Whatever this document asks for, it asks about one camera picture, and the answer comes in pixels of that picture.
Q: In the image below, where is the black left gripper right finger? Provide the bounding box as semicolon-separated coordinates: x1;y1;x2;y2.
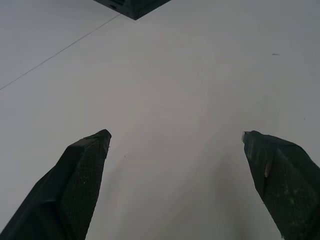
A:
241;130;320;240

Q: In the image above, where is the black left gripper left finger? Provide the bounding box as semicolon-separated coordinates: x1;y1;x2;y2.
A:
0;129;113;240

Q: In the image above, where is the dark box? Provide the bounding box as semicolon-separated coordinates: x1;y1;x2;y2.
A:
93;0;172;21

